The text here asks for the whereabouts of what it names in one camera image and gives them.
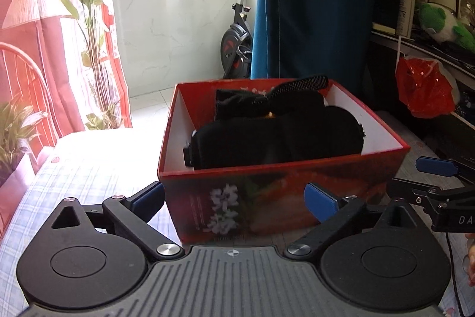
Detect black cloth pouch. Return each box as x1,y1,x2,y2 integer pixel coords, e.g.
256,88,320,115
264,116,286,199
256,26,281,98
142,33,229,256
214,87,325,122

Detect person's right hand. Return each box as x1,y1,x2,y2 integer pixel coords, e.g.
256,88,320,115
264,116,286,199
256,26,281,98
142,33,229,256
464,232,475,286

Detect red strawberry print cardboard box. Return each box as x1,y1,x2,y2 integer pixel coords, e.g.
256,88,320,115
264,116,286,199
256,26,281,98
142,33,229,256
157,78,412,243

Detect black exercise bike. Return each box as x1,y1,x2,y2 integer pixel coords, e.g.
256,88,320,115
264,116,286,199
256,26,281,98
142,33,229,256
215,0,260,80

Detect black cable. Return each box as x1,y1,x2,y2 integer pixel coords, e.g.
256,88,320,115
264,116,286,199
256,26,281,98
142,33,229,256
445,231,466,317

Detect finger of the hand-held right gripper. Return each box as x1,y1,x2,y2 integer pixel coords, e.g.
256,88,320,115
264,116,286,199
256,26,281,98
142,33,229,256
388,178,444,207
416,157,475,181

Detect white spray bottle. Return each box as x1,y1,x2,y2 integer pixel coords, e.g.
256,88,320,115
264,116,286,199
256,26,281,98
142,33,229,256
395,0,416,38

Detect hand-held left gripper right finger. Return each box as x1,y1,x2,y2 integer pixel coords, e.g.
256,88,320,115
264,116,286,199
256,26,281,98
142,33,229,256
284,182,422,258

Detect red plastic bag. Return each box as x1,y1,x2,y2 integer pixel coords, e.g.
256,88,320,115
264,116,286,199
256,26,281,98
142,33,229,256
395,57,457,119

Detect checked bed sheet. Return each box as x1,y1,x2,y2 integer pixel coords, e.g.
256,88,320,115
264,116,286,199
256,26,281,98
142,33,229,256
0,111,475,317

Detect blue curtain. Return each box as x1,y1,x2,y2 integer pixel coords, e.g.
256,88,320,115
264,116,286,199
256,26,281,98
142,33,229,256
250,0,379,102

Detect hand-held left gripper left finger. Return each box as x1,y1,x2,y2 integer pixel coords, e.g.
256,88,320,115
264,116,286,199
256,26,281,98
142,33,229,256
48,182,185,260

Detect green white plush toy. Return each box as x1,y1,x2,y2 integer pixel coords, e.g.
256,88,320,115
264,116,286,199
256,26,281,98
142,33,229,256
419,2,475,52

